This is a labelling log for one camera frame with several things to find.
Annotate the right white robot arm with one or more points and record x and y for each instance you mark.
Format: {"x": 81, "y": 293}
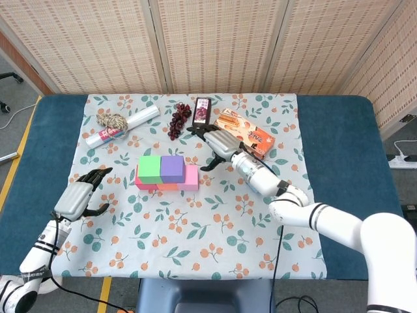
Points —
{"x": 325, "y": 221}

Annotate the green block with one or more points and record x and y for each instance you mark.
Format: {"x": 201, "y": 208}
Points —
{"x": 150, "y": 169}

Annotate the grey metal bar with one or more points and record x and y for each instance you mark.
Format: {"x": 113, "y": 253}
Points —
{"x": 8, "y": 157}

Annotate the black equipment box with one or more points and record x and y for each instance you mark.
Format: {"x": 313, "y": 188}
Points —
{"x": 411, "y": 210}

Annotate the pink block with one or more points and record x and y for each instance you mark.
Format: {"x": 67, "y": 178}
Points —
{"x": 190, "y": 179}

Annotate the dark red grape bunch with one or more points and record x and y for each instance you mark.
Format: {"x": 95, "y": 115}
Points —
{"x": 178, "y": 122}

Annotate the black office chair base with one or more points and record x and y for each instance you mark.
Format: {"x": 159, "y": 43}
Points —
{"x": 9, "y": 76}

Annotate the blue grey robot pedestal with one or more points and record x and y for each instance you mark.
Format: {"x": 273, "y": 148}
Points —
{"x": 205, "y": 293}

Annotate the woven bamboo folding screen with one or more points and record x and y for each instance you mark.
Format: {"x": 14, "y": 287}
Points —
{"x": 211, "y": 49}

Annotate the dark grape juice bottle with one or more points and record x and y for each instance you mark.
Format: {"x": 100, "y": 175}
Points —
{"x": 202, "y": 112}

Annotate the floral fruit print tablecloth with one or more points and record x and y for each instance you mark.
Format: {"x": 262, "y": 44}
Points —
{"x": 228, "y": 261}

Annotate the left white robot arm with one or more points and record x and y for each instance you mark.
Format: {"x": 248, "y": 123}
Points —
{"x": 36, "y": 261}

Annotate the white power strip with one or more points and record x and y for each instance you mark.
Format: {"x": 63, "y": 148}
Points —
{"x": 404, "y": 162}

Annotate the orange biscuit box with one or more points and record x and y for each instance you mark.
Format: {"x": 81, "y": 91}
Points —
{"x": 254, "y": 137}

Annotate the orange block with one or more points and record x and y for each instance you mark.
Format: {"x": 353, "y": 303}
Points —
{"x": 167, "y": 187}

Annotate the clear plastic wrap roll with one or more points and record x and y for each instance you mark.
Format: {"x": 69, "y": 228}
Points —
{"x": 143, "y": 117}

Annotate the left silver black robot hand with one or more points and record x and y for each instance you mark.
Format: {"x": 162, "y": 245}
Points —
{"x": 73, "y": 200}

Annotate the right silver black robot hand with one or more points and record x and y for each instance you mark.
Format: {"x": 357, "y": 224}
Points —
{"x": 221, "y": 141}

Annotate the beige twine bundle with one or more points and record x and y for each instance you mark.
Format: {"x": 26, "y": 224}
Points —
{"x": 112, "y": 121}

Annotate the purple block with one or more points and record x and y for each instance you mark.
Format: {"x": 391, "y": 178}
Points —
{"x": 172, "y": 168}

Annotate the magenta block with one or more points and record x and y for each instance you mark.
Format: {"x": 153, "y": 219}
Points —
{"x": 145, "y": 186}

